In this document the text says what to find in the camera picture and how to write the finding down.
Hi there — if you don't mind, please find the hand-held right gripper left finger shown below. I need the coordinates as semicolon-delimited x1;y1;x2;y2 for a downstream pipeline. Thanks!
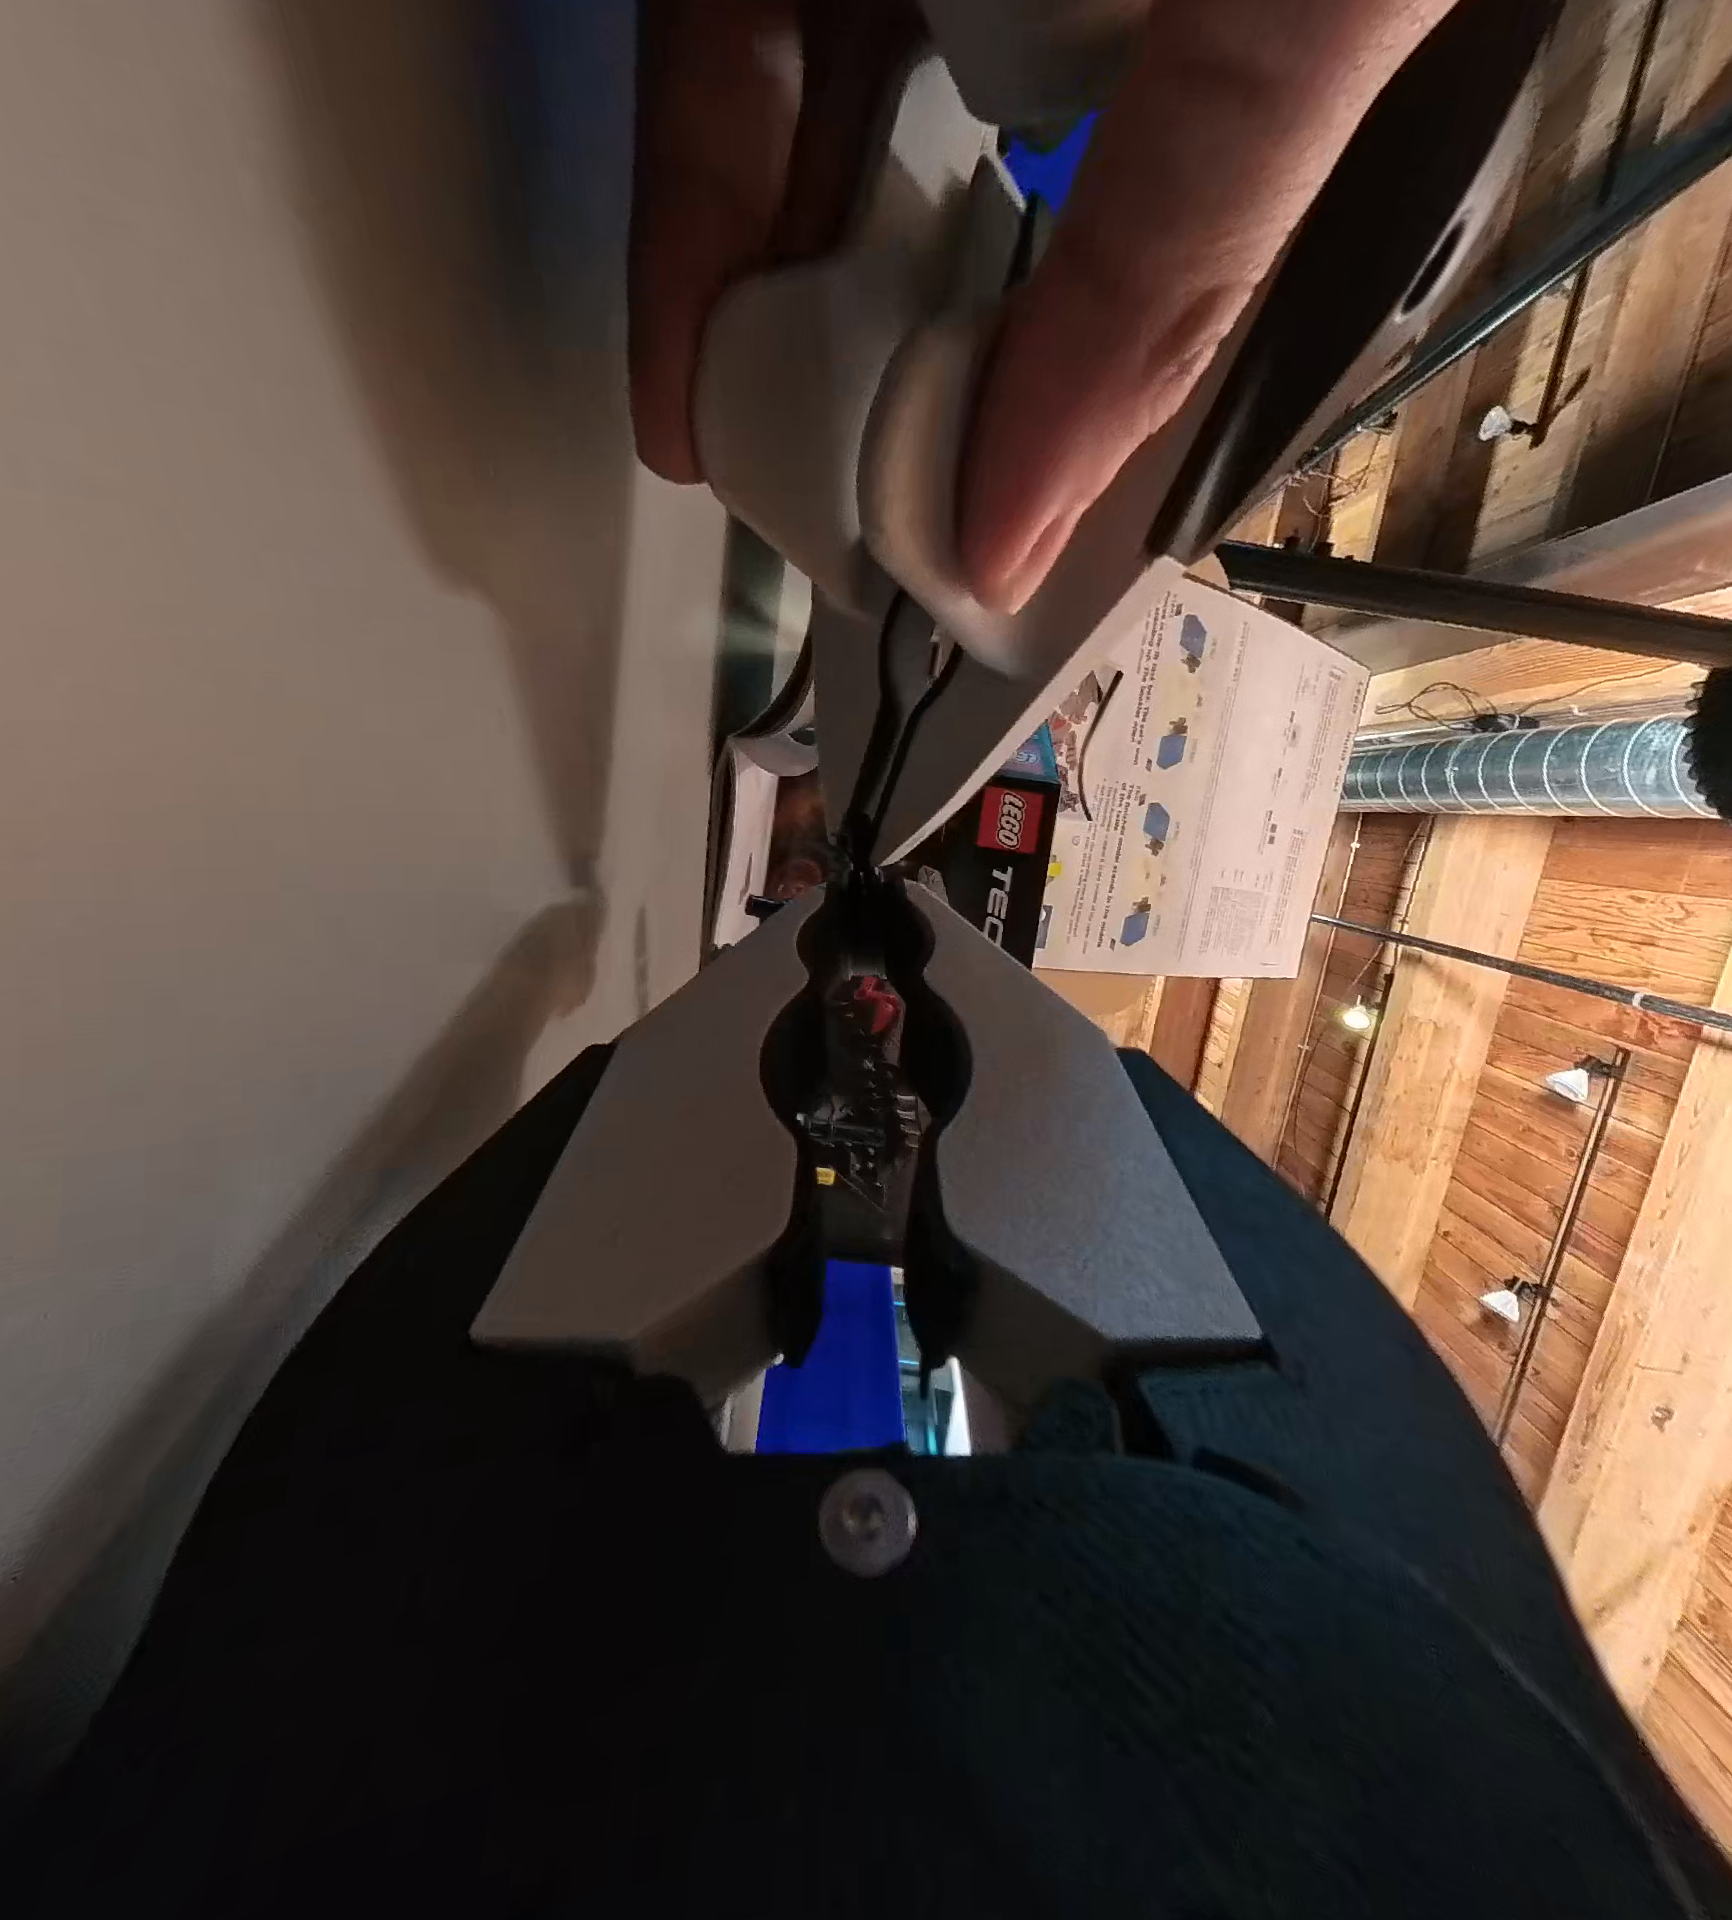
467;881;855;1454

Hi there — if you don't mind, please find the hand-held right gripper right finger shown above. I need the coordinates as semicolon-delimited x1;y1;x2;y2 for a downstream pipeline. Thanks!
872;876;1267;1454

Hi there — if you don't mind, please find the printed instruction sheet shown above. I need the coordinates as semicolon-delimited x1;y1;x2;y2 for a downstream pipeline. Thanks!
1029;576;1375;982

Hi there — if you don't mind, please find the blue plastic bin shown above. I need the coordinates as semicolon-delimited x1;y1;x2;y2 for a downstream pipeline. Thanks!
752;1255;910;1458

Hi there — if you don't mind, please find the person's left hand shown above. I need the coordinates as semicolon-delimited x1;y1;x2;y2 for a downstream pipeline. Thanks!
621;0;1464;617

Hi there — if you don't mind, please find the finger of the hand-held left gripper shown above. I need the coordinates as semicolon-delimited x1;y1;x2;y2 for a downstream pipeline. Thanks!
866;557;1156;872
809;574;895;845

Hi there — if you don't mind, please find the silver ventilation duct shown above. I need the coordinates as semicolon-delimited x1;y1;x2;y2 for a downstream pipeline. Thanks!
1338;714;1726;823

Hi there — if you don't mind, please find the black toy set box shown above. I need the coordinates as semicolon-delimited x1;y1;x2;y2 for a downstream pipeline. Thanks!
767;772;1066;1253

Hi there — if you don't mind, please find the black metal pole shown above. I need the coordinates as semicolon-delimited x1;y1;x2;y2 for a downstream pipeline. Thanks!
1214;539;1732;672

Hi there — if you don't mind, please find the small black toy pin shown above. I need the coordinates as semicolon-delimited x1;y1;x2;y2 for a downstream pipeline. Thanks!
835;815;895;977

